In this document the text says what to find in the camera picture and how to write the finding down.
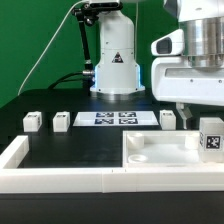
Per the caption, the white cable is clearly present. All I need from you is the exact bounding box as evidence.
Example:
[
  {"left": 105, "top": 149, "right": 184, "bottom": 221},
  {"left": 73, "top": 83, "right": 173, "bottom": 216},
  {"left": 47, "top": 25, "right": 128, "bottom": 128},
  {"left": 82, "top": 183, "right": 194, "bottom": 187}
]
[{"left": 17, "top": 0, "right": 88, "bottom": 97}]

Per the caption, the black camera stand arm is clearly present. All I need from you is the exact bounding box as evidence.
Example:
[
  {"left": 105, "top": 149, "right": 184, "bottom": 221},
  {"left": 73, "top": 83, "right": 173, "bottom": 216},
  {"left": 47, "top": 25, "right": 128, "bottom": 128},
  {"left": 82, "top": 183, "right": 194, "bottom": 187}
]
[{"left": 71, "top": 2, "right": 98, "bottom": 78}]

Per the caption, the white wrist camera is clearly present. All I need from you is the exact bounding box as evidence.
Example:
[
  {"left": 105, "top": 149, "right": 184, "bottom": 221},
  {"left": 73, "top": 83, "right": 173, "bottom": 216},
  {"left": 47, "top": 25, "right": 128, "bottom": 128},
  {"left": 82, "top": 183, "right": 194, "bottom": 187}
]
[{"left": 151, "top": 29, "right": 185, "bottom": 56}]

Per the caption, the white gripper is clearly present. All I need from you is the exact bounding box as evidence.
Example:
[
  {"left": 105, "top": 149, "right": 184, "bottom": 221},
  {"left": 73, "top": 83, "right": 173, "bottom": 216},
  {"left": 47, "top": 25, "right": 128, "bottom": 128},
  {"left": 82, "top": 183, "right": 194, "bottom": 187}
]
[{"left": 151, "top": 57, "right": 224, "bottom": 130}]

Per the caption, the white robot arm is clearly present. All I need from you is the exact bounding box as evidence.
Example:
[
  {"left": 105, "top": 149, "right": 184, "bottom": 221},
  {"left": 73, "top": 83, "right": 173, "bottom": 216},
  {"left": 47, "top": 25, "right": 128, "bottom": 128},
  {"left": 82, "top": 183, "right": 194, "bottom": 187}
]
[{"left": 90, "top": 0, "right": 224, "bottom": 119}]

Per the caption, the white U-shaped obstacle fence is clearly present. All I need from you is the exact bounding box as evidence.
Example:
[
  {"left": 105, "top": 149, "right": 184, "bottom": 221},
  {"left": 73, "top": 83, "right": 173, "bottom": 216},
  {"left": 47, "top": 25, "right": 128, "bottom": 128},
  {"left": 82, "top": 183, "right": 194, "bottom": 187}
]
[{"left": 0, "top": 136, "right": 224, "bottom": 193}]

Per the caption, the white square tabletop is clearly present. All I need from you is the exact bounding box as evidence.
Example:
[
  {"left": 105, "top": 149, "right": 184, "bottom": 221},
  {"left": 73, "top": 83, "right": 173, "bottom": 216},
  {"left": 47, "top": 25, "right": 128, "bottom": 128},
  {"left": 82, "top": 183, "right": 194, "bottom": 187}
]
[{"left": 122, "top": 131, "right": 224, "bottom": 167}]

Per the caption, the white marker sheet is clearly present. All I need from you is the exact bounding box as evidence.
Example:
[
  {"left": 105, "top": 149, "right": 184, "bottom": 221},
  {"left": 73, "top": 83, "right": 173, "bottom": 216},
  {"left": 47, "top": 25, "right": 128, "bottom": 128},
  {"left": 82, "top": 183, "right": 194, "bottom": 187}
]
[{"left": 73, "top": 111, "right": 158, "bottom": 126}]

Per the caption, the black cable bundle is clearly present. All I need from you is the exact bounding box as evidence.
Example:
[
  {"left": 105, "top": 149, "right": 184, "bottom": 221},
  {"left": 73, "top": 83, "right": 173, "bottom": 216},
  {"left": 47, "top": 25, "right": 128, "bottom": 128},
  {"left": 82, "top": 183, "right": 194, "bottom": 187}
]
[{"left": 47, "top": 73, "right": 95, "bottom": 90}]

